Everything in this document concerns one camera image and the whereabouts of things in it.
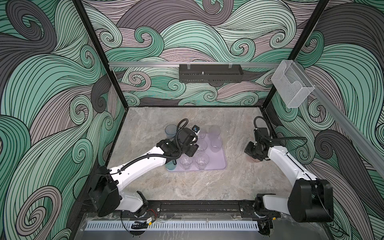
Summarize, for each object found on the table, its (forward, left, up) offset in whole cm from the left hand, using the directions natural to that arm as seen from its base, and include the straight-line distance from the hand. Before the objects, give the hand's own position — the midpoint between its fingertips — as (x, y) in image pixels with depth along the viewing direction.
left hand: (192, 142), depth 79 cm
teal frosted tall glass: (-8, +12, -13) cm, 20 cm away
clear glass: (+14, -7, -15) cm, 22 cm away
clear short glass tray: (+7, -16, -15) cm, 23 cm away
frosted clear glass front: (-3, -6, -17) cm, 18 cm away
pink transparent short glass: (-8, -33, -3) cm, 34 cm away
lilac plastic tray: (+2, -13, -18) cm, 23 cm away
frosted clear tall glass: (+16, -16, -13) cm, 26 cm away
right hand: (0, -34, -9) cm, 35 cm away
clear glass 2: (+6, -8, -15) cm, 18 cm away
